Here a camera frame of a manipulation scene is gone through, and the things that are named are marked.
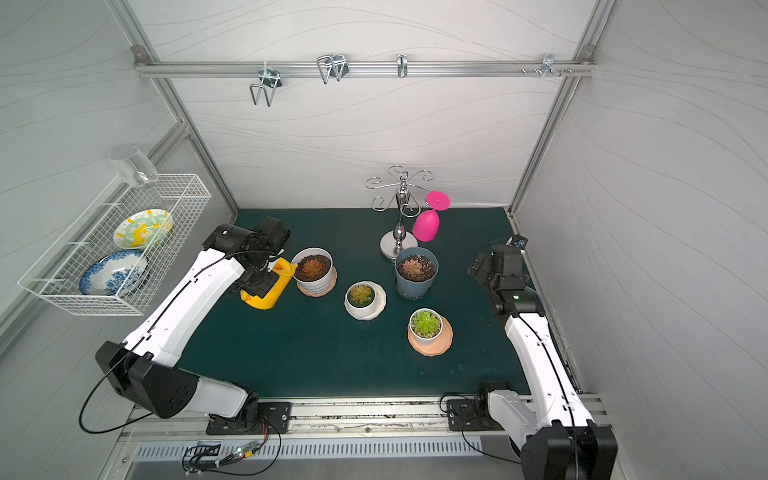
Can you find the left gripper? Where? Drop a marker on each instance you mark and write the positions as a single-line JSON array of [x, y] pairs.
[[260, 285]]

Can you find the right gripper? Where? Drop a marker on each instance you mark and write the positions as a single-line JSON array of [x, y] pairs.
[[480, 265]]

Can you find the yellow watering can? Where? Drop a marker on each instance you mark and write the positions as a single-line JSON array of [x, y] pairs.
[[264, 294]]

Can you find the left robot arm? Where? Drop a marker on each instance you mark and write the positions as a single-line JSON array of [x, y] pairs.
[[143, 367]]

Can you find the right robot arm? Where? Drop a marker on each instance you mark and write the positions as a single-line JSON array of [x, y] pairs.
[[556, 435]]

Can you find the white pot red succulent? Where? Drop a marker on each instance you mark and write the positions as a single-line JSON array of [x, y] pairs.
[[313, 264]]

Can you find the blue-grey pot pink succulent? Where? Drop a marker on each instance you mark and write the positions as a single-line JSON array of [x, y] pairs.
[[415, 271]]

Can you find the white pot green succulent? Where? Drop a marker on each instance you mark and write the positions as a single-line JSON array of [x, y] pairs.
[[425, 325]]

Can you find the small white pot succulent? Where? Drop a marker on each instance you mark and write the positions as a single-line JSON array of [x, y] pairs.
[[365, 300]]

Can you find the blue bowl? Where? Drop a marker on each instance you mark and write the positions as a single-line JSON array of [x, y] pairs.
[[531, 294]]

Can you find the terracotta saucer back left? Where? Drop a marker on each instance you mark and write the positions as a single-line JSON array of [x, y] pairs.
[[319, 287]]

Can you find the pink wine glass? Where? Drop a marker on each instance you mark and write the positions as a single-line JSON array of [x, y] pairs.
[[427, 223]]

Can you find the silver glass hanger stand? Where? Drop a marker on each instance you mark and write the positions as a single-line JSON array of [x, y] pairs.
[[392, 243]]

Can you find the yellow green patterned plate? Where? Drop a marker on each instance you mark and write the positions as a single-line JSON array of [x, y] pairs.
[[144, 229]]

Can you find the green table mat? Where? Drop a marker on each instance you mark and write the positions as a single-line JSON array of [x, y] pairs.
[[312, 347]]

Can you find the clear glass cup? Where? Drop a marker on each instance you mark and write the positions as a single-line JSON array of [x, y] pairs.
[[133, 166]]

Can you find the metal double hook left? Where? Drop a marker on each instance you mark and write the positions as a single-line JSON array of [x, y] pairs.
[[269, 80]]

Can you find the metal double hook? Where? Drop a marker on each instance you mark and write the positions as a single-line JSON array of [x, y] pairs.
[[332, 66], [269, 80]]

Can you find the blue white patterned plate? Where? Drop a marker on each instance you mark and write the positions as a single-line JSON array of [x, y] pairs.
[[122, 272]]

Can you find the metal double hook middle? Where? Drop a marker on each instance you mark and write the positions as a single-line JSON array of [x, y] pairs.
[[332, 66]]

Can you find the metal hook right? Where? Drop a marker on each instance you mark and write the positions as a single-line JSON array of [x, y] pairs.
[[549, 67]]

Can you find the small metal hook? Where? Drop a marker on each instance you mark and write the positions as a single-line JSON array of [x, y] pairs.
[[402, 66]]

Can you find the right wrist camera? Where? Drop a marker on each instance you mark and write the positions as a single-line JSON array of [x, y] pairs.
[[517, 241]]

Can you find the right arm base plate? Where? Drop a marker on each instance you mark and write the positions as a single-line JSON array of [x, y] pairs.
[[462, 415]]

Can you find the white wire basket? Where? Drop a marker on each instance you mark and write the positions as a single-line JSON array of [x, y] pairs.
[[54, 277]]

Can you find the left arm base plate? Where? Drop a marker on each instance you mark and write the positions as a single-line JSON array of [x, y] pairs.
[[273, 417]]

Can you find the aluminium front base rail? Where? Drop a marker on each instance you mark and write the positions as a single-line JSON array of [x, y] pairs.
[[356, 417]]

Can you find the aluminium wall rail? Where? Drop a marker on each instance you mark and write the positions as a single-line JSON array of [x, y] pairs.
[[357, 69]]

